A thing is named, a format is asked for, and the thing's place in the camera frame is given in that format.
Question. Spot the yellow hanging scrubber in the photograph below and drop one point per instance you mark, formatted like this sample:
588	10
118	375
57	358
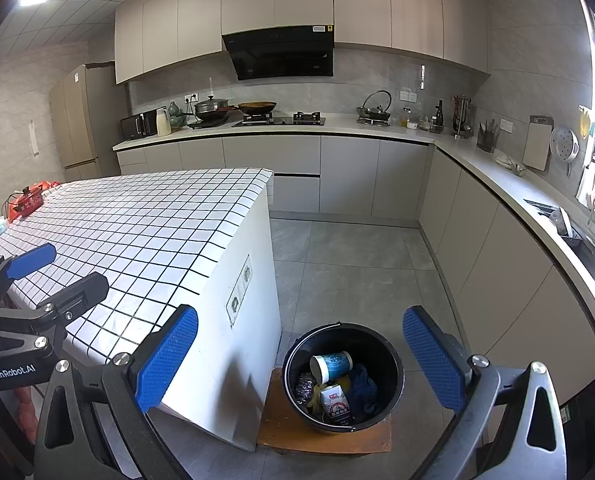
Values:
584	122

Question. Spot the silver foil packet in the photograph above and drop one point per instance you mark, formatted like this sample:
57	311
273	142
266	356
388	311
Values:
305	385

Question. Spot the white wall hanging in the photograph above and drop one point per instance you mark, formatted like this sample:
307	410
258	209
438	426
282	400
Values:
33	137

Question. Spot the white plate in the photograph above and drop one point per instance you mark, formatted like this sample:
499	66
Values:
505	160

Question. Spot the black range hood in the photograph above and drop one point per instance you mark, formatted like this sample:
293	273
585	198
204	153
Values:
282	52

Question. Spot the green vase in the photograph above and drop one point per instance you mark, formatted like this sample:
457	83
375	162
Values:
175	112

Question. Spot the black induction cooker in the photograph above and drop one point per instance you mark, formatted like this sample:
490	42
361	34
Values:
207	123

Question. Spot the dark knife holder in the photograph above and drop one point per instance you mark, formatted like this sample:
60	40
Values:
486	139

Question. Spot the black bucket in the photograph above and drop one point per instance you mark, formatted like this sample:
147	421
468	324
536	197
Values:
375	345

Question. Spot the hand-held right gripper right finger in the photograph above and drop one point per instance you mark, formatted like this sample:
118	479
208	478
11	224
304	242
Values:
435	355

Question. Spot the white snack packet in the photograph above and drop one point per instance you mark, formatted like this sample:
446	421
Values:
336	402

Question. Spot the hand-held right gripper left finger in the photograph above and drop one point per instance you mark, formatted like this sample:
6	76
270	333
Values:
170	355

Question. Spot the blue and white paper cup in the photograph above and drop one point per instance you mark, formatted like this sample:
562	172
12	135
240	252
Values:
332	364

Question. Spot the white double wall socket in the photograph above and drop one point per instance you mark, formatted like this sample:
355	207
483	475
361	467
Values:
407	95

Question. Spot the red plastic bag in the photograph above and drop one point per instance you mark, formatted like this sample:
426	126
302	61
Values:
42	186

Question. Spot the black frying pan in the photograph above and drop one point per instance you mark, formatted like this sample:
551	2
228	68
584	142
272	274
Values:
257	107

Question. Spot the white backsplash holder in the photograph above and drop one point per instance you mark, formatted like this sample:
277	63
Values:
421	76

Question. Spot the yellow oil bottle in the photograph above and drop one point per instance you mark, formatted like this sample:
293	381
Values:
405	117

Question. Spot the grey pot with lid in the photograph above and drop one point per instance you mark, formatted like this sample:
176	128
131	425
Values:
211	107

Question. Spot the black microwave oven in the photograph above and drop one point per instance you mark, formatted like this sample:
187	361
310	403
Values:
140	124

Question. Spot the white cutting board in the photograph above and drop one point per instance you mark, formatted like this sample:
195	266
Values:
537	142

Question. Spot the dark glass bottle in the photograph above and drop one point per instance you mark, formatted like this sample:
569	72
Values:
439	116

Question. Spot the black gas stove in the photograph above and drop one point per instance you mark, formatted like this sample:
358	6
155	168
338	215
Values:
280	121

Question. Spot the white thermos jug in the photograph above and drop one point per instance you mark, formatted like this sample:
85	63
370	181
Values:
163	121

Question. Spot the table side socket panel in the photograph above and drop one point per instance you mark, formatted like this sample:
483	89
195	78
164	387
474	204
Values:
240	285

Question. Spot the metal utensil rack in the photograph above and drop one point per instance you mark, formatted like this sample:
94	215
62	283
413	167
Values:
462	112

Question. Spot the white checked kitchen table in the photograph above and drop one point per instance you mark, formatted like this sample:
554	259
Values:
152	220

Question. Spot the beige refrigerator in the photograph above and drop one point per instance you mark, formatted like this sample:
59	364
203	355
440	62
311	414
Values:
79	120

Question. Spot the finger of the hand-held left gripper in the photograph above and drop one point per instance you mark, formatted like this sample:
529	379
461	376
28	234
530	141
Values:
27	260
82	292

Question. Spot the wooden stool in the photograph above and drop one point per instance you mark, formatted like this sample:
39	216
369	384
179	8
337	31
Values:
272	430

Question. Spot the grey lower kitchen cabinets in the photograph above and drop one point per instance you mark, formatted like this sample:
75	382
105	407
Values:
352	180

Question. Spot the beige upper cabinets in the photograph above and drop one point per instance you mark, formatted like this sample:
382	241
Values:
302	10

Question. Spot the black sink tray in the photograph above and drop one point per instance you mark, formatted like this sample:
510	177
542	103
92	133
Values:
562	228

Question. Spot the blue cloth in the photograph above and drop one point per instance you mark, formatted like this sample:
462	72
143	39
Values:
362	390

